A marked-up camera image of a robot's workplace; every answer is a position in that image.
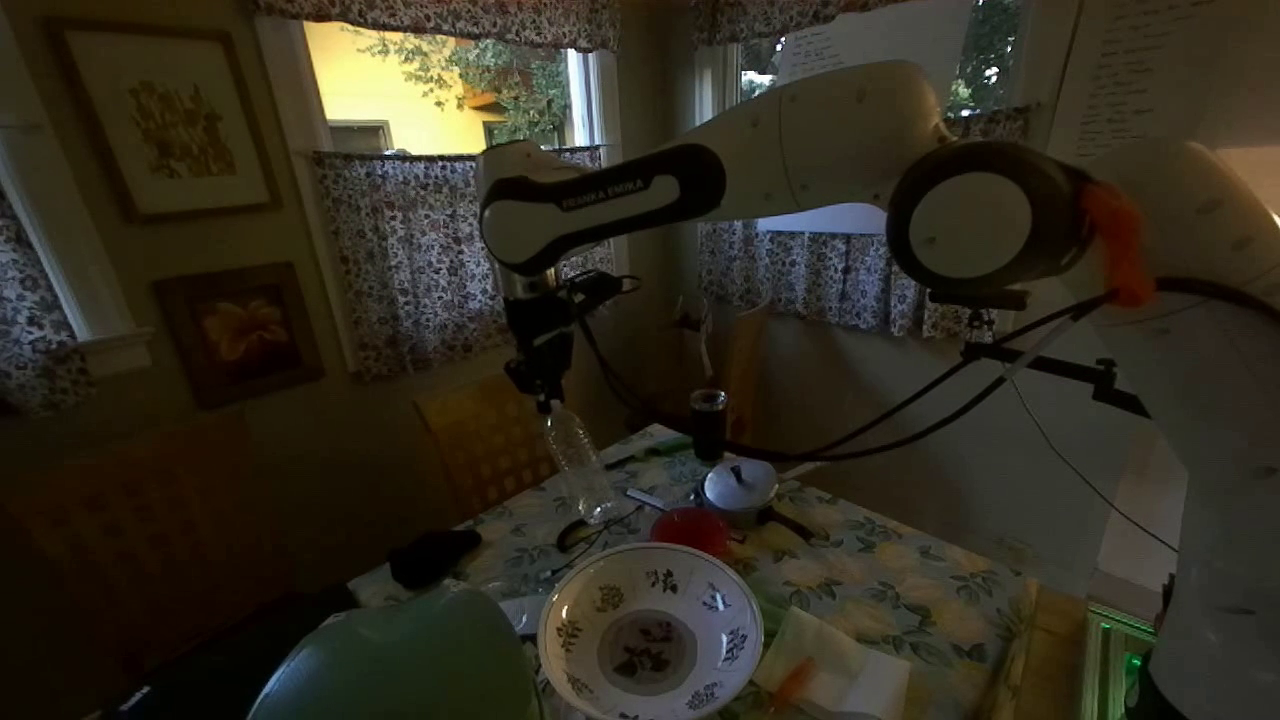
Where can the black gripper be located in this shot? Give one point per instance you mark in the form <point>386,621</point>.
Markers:
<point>546,327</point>

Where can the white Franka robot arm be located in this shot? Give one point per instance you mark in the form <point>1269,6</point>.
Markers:
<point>827,134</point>

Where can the silver utensil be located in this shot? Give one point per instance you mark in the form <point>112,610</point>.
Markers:
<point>645,499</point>

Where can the dark cylindrical cup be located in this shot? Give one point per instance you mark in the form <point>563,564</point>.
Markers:
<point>710,431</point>

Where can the floral cafe curtain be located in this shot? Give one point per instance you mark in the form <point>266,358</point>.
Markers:
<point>32,320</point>
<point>401,252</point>
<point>802,273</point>

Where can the red and white cup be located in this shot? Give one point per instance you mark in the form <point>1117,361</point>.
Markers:
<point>739,487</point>

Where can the white floral ceramic bowl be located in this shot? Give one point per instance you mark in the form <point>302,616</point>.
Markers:
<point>651,641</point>

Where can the dark framed picture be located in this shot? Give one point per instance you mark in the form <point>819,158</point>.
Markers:
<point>240,332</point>

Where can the pale green jug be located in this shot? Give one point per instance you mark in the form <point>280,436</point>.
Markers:
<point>401,662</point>

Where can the floral window valance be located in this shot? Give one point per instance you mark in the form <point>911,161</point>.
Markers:
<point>452,18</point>
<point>772,18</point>

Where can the white paper napkin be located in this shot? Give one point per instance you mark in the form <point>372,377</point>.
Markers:
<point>841,662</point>

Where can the floral tablecloth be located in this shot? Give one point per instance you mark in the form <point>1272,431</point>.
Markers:
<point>906,573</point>

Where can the light framed floral picture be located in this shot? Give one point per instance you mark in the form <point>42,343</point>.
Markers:
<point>164,121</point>

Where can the handwritten white paper sheet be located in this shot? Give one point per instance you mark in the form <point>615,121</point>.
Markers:
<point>1134,64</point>

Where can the black camera on stand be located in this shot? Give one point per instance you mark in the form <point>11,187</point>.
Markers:
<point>982,297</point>

